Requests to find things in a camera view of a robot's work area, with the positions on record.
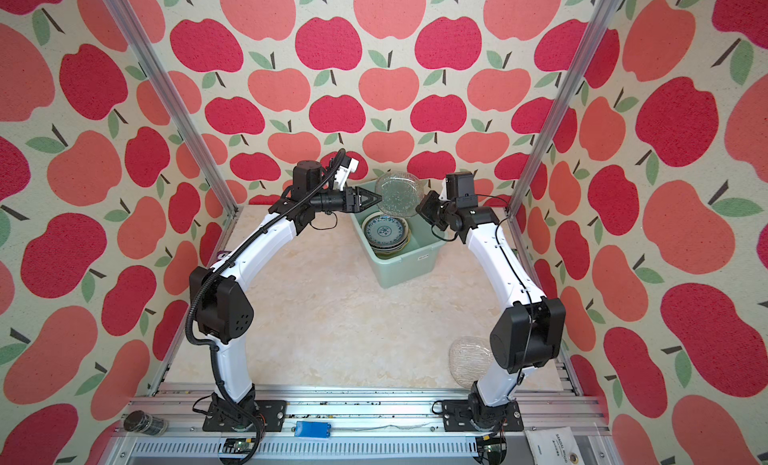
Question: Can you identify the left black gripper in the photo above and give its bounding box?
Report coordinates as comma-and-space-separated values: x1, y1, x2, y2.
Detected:
310, 187, 381, 217

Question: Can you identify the smoky brown glass plate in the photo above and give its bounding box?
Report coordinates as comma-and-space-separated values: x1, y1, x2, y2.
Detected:
375, 171, 426, 218

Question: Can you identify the small teal patterned plate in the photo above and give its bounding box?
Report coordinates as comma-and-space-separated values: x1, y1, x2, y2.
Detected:
362, 212, 410, 248

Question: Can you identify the clear textured glass plate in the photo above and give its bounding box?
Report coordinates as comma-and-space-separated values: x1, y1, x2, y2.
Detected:
448, 336, 493, 389

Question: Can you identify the cream plate with bamboo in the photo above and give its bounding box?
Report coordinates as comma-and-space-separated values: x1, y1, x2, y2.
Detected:
366, 237, 410, 260

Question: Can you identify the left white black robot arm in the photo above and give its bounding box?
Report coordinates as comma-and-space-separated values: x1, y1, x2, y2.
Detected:
184, 149, 381, 406

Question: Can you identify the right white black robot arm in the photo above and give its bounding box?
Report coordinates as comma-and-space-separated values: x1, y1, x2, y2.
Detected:
416, 172, 566, 413

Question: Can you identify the mint green plastic bin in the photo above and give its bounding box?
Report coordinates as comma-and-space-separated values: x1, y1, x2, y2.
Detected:
352, 179, 444, 288

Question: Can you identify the blue rectangular box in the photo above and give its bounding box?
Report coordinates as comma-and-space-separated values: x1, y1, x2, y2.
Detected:
294, 420, 332, 440

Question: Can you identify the white paper sheet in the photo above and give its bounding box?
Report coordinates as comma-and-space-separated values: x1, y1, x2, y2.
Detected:
525, 427, 585, 465

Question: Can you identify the green circuit board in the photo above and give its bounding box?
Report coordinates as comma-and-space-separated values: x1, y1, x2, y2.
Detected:
220, 438, 255, 455

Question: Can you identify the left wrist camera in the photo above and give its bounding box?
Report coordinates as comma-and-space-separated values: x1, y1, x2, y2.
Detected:
334, 156, 359, 191

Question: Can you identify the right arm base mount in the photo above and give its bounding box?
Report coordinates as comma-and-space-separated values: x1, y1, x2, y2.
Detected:
431, 395, 524, 433

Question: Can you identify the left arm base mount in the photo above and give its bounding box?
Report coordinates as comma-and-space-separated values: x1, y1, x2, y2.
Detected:
202, 395, 287, 433

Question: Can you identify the left aluminium frame post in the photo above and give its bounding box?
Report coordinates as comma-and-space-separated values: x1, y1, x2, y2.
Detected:
103, 0, 239, 220

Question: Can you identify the aluminium frame post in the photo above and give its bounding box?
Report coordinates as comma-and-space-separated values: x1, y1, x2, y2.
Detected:
505, 0, 630, 217
103, 0, 239, 220

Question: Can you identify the right aluminium frame post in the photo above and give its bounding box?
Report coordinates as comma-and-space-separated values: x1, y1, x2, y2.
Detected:
505, 0, 630, 217

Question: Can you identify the aluminium front rail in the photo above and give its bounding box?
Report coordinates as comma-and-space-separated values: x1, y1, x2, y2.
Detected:
97, 384, 621, 464

